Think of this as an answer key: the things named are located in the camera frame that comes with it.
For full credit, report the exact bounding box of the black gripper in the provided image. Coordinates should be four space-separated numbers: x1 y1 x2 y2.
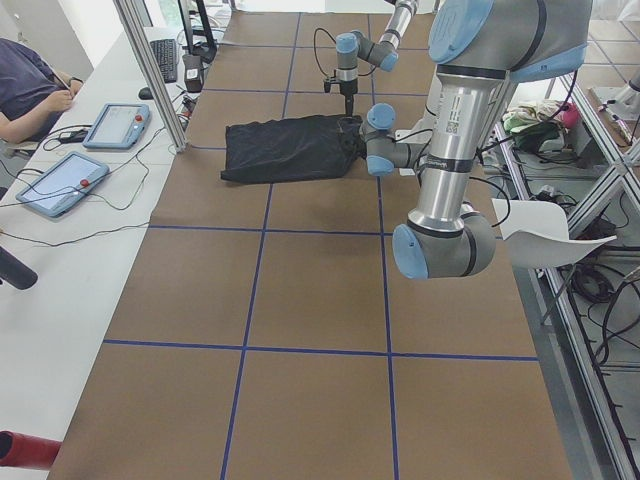
338 79 357 116

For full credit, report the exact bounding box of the black printed t-shirt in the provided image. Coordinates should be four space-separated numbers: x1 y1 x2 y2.
220 115 356 184

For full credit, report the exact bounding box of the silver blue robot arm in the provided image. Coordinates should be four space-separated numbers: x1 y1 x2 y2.
361 1 592 279
324 0 419 117

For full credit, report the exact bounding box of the pile of clothes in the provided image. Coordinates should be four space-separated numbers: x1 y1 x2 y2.
502 100 580 153

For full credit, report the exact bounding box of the black box device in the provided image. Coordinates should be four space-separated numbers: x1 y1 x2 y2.
182 54 204 93

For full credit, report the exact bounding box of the black keyboard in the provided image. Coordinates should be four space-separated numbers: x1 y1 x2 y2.
149 39 178 83

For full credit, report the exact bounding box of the black computer mouse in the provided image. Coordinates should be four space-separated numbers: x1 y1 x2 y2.
138 87 153 100

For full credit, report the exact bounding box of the white plastic chair shell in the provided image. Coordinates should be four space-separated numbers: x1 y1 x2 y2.
492 198 617 269

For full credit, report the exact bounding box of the blue teach pendant far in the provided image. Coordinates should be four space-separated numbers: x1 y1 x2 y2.
82 103 151 150

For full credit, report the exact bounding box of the blue teach pendant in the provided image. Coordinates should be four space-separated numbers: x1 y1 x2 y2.
82 103 151 150
16 152 111 218

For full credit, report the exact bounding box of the blue teach pendant near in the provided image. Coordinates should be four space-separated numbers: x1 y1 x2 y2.
16 152 111 218

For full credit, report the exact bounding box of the seated person in blue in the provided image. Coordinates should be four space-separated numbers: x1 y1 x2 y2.
1 38 84 144

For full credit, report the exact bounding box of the red cylinder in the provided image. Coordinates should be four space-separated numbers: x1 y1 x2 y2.
1 431 62 470

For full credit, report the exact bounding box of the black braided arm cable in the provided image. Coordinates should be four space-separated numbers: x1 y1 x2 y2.
312 27 381 81

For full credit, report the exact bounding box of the white central pedestal column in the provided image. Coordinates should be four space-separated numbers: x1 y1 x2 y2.
394 74 451 176

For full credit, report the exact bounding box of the aluminium frame post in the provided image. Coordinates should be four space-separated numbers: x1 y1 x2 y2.
113 0 187 153

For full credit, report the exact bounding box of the black cylindrical handle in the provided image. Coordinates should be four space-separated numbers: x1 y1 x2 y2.
0 247 38 290

